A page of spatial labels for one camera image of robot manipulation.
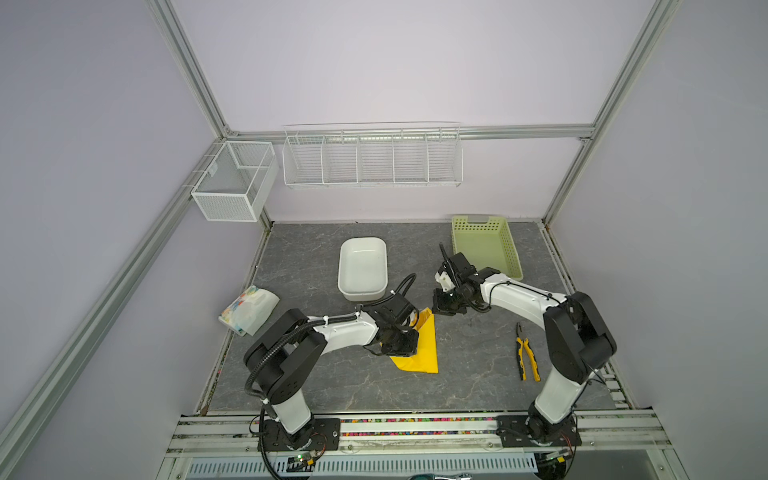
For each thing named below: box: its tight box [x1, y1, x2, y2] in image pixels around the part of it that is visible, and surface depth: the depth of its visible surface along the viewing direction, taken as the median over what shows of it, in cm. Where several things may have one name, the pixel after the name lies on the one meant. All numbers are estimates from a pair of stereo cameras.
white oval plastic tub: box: [337, 237, 389, 302], surface depth 110 cm
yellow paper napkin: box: [390, 308, 439, 374], surface depth 88 cm
